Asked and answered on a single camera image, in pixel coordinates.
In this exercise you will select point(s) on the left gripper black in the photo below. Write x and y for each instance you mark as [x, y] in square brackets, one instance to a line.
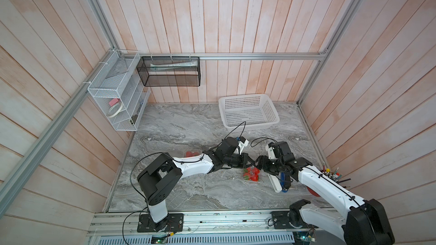
[244, 157]

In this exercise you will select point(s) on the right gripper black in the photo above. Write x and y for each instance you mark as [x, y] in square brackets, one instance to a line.
[261, 163]

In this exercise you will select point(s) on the red strawberry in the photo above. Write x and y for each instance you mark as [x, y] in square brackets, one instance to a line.
[254, 177]

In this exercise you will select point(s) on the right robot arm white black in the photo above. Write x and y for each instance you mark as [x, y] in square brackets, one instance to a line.
[354, 220]

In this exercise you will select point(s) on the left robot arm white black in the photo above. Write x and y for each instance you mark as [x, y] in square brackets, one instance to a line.
[161, 175]

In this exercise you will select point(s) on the blue object on table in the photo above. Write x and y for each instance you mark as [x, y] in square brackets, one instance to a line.
[285, 182]

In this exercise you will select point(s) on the red pen cup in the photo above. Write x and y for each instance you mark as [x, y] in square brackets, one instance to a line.
[311, 190]

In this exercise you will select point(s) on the white perforated plastic basket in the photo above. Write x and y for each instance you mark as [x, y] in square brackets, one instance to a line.
[253, 111]

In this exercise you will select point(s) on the roll of tape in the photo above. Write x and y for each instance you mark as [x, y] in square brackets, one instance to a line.
[115, 109]

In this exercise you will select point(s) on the pink note pad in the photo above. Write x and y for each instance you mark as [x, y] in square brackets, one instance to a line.
[113, 102]

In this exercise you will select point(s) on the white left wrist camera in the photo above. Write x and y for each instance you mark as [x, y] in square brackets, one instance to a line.
[242, 143]

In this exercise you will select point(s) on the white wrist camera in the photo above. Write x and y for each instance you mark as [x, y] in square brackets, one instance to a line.
[242, 143]
[271, 154]

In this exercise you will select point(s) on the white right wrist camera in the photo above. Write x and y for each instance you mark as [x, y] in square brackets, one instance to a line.
[271, 154]

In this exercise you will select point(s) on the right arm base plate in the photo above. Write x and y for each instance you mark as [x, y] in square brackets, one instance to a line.
[289, 220]

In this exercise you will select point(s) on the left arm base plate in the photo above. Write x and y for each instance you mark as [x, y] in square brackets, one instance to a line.
[172, 223]

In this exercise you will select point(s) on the black mesh wall basket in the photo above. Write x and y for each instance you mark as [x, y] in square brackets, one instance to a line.
[169, 71]

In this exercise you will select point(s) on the white wire wall shelf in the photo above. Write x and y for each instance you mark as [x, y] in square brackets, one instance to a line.
[117, 77]

